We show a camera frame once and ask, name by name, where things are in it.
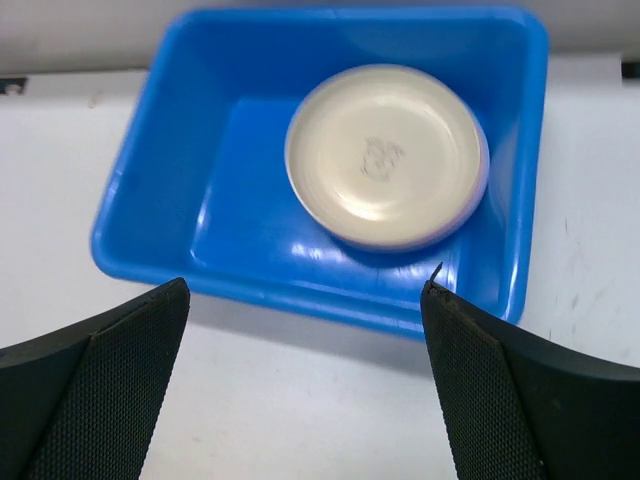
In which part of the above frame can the blue plastic bin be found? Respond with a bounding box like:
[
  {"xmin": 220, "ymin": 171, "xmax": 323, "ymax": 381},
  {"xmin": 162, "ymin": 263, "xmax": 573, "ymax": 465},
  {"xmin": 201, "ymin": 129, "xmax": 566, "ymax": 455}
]
[{"xmin": 91, "ymin": 5, "xmax": 549, "ymax": 339}]

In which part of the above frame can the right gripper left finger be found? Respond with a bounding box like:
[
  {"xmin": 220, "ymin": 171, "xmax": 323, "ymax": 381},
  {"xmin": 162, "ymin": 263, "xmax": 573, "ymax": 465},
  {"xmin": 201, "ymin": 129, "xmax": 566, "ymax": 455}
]
[{"xmin": 1, "ymin": 278, "xmax": 190, "ymax": 479}]

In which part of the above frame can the cream plate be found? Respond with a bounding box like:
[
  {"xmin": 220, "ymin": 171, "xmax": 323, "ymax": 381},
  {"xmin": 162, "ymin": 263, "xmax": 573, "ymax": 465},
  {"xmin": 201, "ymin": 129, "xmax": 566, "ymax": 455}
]
[{"xmin": 284, "ymin": 65, "xmax": 489, "ymax": 251}]

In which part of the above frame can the pink plate back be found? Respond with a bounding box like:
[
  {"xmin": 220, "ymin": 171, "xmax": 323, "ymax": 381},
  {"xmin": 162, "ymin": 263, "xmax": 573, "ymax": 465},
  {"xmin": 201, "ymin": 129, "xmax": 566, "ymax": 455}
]
[{"xmin": 334, "ymin": 120, "xmax": 490, "ymax": 252}]

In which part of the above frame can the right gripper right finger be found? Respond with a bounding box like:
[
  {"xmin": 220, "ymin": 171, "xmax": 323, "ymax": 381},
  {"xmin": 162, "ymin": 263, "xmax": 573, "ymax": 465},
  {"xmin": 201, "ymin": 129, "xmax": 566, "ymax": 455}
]
[{"xmin": 421, "ymin": 280, "xmax": 639, "ymax": 479}]

